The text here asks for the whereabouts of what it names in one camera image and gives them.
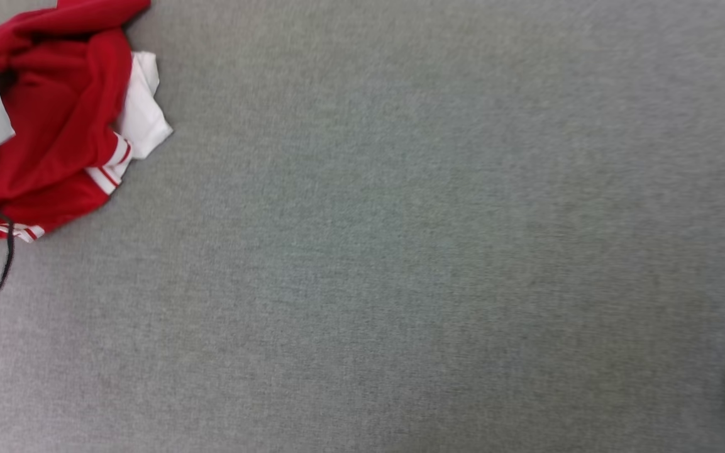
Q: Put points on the red and white jersey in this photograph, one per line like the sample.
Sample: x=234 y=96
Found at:
x=66 y=94

